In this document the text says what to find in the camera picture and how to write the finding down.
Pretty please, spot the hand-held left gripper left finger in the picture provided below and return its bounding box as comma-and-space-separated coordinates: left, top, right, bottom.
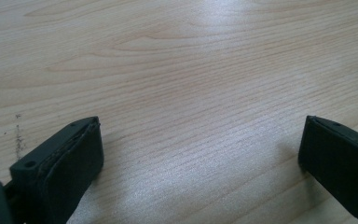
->
9, 116, 104, 224

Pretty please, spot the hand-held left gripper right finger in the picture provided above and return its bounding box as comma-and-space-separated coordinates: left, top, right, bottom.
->
297, 115, 358, 224

